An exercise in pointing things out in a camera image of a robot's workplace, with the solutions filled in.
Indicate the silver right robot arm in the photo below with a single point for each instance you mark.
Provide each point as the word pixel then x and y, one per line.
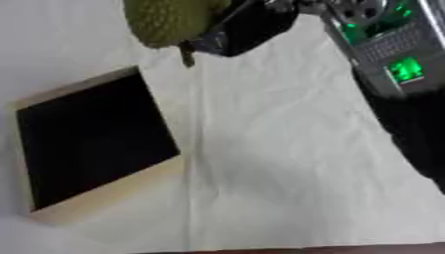
pixel 400 66

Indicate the tan box with black inside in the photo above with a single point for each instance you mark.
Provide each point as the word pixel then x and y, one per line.
pixel 92 139

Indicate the green bumpy toy fruit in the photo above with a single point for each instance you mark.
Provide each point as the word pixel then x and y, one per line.
pixel 168 20

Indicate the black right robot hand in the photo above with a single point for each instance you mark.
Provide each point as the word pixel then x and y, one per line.
pixel 250 25

